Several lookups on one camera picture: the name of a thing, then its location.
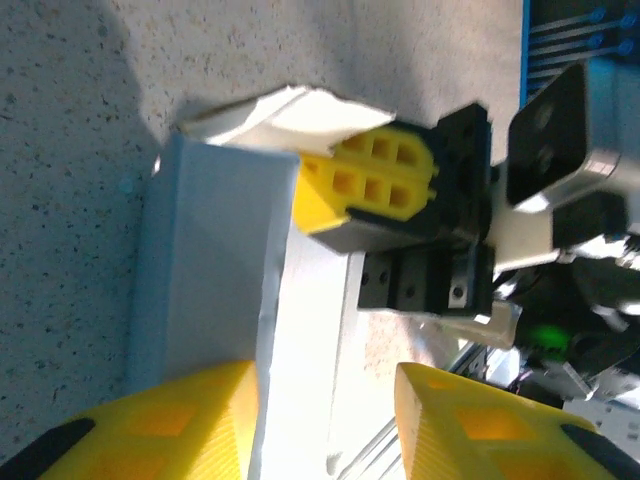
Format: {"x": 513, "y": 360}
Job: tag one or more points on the aluminium front rail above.
{"x": 480, "y": 360}

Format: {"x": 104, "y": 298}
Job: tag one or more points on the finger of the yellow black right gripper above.
{"x": 370, "y": 195}
{"x": 380, "y": 147}

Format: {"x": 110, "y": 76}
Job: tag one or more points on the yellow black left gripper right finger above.
{"x": 490, "y": 440}

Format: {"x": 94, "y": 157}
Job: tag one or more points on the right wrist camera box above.
{"x": 550, "y": 140}

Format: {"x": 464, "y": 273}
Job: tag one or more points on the white paper box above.
{"x": 215, "y": 250}

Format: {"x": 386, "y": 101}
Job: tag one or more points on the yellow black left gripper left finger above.
{"x": 150, "y": 435}

